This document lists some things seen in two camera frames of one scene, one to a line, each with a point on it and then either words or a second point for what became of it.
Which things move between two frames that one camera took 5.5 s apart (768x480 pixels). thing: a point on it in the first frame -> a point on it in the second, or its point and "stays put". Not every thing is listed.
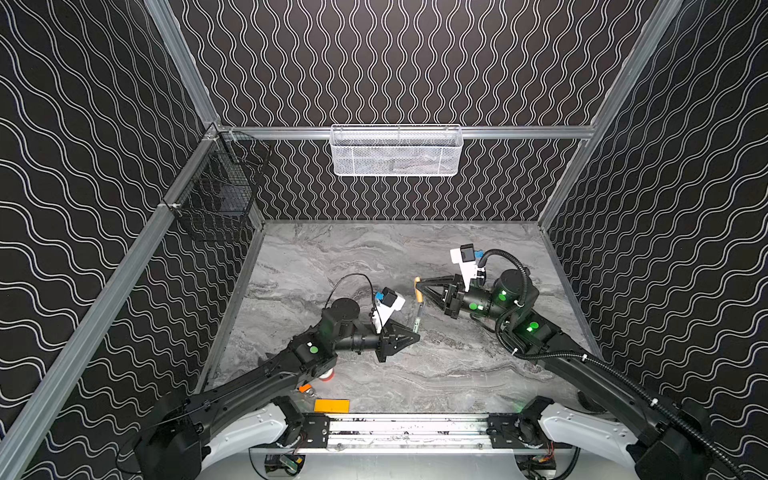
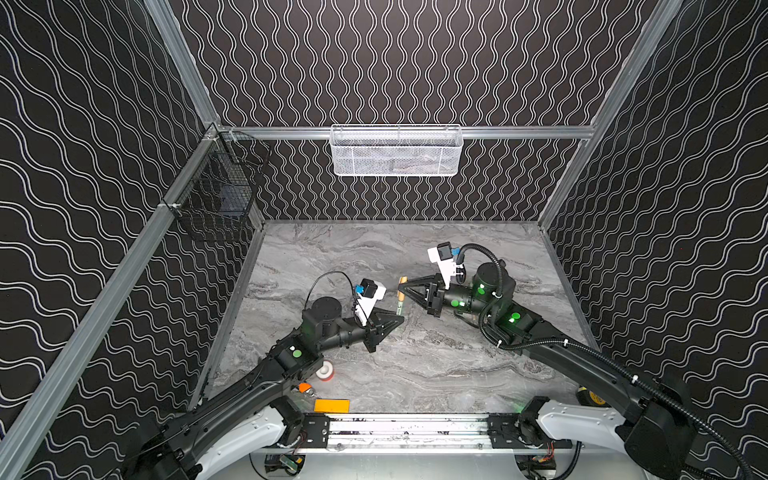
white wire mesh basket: [396, 150] stays put
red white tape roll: [327, 375] stays put
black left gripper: [384, 343] -> [369, 334]
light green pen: [418, 319] -> [401, 296]
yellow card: [332, 406] stays put
